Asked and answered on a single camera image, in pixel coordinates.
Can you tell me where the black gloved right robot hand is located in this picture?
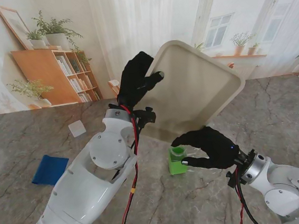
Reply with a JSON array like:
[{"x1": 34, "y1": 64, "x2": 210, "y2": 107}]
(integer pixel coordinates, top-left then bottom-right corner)
[{"x1": 169, "y1": 123, "x2": 243, "y2": 174}]

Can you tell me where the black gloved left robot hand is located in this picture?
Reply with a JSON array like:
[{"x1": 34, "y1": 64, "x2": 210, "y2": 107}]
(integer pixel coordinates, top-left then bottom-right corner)
[{"x1": 112, "y1": 49, "x2": 168, "y2": 110}]

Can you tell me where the clear bottle with green base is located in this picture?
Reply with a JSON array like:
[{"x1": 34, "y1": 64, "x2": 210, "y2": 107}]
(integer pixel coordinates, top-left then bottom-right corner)
[{"x1": 167, "y1": 144, "x2": 190, "y2": 176}]

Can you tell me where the cream plastic baking tray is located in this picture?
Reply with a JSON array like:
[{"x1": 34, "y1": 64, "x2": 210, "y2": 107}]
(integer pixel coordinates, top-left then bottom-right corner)
[{"x1": 132, "y1": 34, "x2": 250, "y2": 145}]

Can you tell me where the white square bottle cap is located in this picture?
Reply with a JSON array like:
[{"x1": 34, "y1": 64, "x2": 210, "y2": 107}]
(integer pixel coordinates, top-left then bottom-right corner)
[{"x1": 67, "y1": 119, "x2": 86, "y2": 138}]

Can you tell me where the blue plastic scraper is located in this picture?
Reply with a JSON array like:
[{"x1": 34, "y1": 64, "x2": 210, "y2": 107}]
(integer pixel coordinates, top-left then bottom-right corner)
[{"x1": 28, "y1": 152, "x2": 72, "y2": 188}]

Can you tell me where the printed room backdrop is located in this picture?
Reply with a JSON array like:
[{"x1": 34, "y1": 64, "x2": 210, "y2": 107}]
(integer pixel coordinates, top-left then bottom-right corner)
[{"x1": 0, "y1": 0, "x2": 299, "y2": 114}]

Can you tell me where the red black right arm cable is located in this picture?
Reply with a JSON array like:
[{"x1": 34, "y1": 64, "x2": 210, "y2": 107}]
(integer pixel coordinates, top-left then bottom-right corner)
[{"x1": 225, "y1": 162, "x2": 264, "y2": 224}]

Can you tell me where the red black arm cable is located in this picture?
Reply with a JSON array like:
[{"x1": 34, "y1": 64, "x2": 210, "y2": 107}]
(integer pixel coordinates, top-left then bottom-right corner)
[
  {"x1": 102, "y1": 104, "x2": 150, "y2": 224},
  {"x1": 225, "y1": 162, "x2": 264, "y2": 224}
]

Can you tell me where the red black left arm cable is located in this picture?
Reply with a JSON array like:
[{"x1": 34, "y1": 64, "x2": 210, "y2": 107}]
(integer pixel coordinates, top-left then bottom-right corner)
[{"x1": 102, "y1": 104, "x2": 150, "y2": 224}]

